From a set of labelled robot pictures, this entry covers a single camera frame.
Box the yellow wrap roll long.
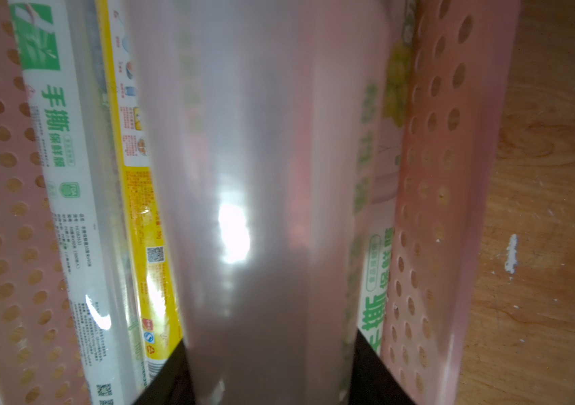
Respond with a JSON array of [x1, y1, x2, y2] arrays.
[[96, 0, 183, 380]]

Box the pink plastic basket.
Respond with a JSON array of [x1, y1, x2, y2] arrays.
[[0, 1, 520, 404]]

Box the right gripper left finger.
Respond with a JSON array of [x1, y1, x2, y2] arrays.
[[134, 341, 195, 405]]

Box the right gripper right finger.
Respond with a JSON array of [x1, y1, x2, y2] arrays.
[[349, 330, 415, 405]]

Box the white green wrap roll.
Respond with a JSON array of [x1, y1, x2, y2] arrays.
[[9, 1, 147, 404]]

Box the white wrap roll red label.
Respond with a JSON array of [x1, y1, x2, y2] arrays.
[[358, 1, 418, 353]]

